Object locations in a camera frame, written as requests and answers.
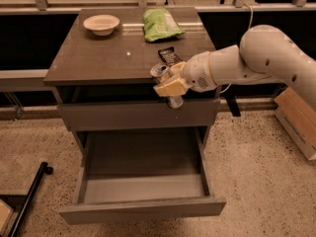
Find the white paper bowl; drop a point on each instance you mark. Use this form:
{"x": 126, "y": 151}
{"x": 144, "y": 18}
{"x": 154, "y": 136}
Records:
{"x": 101, "y": 25}

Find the grey drawer cabinet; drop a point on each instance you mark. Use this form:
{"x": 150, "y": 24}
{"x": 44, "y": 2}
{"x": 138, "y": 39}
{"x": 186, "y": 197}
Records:
{"x": 90, "y": 69}

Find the black metal stand leg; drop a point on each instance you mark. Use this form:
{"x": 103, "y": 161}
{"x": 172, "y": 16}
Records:
{"x": 44, "y": 169}

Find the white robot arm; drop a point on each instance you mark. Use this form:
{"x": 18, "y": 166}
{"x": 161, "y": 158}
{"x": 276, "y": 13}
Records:
{"x": 264, "y": 53}

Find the black snack bar wrapper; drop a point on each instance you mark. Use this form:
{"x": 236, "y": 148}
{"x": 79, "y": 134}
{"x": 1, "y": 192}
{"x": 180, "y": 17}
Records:
{"x": 169, "y": 56}

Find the black bracket under rail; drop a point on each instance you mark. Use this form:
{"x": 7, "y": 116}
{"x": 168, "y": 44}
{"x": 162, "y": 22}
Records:
{"x": 232, "y": 104}

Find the open grey middle drawer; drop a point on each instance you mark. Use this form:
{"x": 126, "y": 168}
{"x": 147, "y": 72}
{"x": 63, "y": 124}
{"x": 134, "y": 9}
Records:
{"x": 144, "y": 174}

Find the cardboard box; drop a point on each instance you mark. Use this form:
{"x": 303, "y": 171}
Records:
{"x": 299, "y": 120}

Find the redbull can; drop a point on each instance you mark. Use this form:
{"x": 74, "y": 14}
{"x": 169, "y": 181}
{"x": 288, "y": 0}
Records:
{"x": 160, "y": 73}

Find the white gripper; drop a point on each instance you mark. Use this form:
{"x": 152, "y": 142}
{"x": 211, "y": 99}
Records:
{"x": 197, "y": 71}

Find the grey top drawer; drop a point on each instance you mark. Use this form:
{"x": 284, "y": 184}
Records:
{"x": 133, "y": 115}

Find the green chip bag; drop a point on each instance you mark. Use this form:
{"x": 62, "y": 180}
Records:
{"x": 159, "y": 24}

